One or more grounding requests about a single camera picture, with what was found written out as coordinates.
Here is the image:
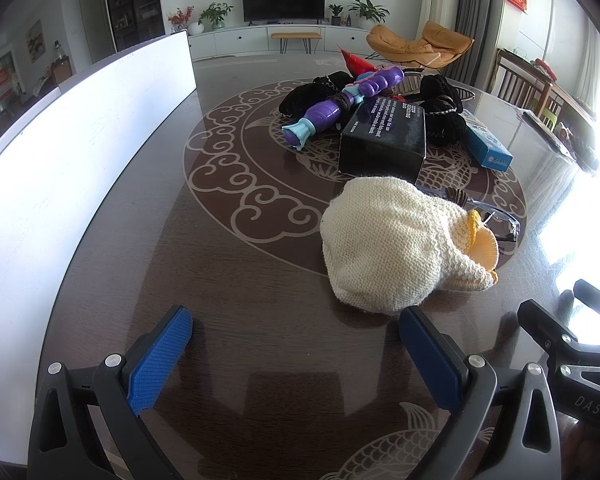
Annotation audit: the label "purple plastic toy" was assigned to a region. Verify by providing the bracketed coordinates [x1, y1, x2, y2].
[281, 66, 406, 151]

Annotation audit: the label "wooden dining chair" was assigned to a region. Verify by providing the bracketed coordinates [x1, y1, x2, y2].
[495, 49, 581, 121]

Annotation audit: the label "orange lounge chair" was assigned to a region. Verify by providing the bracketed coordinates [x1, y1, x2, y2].
[366, 21, 475, 70]

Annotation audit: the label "dark display cabinet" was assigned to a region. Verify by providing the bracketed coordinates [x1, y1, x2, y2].
[102, 0, 162, 56]

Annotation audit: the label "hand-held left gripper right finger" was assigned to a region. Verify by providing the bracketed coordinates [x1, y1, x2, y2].
[399, 306, 563, 480]

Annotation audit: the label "grey curtain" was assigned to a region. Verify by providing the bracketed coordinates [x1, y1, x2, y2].
[452, 0, 506, 93]

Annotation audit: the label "bushy green potted plant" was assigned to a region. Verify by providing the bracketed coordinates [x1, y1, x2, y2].
[198, 1, 234, 30]

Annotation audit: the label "cream knitted hat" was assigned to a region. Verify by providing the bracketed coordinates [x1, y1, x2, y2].
[320, 176, 500, 316]

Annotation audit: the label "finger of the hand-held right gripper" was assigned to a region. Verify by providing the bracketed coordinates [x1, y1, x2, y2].
[517, 300, 581, 376]
[573, 280, 600, 318]

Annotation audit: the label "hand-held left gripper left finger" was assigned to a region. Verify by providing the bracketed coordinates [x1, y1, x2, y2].
[27, 304, 194, 480]

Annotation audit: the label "large leafy potted plant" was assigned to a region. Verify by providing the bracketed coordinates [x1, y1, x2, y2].
[347, 0, 391, 30]

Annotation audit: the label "framed wall painting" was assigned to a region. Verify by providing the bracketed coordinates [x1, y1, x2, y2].
[26, 20, 47, 63]

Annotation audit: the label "white TV cabinet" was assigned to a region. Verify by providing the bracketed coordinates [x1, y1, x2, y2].
[187, 24, 381, 58]

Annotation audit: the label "black velvet scrunchie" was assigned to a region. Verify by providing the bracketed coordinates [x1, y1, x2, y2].
[279, 72, 353, 116]
[417, 74, 468, 148]

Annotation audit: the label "wooden bench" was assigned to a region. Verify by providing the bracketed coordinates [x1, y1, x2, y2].
[271, 31, 322, 54]

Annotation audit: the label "red snack packet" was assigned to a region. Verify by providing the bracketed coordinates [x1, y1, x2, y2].
[336, 44, 381, 76]

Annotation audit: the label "person's right hand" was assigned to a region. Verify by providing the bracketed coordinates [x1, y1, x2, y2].
[562, 417, 600, 480]

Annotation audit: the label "blue white carton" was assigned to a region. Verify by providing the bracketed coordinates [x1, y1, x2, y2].
[460, 110, 514, 171]

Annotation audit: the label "brown patterned glass desktop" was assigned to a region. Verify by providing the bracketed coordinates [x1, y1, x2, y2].
[37, 52, 600, 480]

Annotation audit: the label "black cardboard box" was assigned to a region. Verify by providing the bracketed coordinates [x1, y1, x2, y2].
[338, 101, 427, 181]

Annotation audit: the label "black television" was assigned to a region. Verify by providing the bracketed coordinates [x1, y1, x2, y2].
[241, 0, 326, 26]

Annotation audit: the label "red flower arrangement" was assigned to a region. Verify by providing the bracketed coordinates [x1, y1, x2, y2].
[167, 6, 196, 36]

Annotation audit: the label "clear safety glasses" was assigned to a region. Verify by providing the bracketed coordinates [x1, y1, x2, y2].
[415, 185, 521, 243]

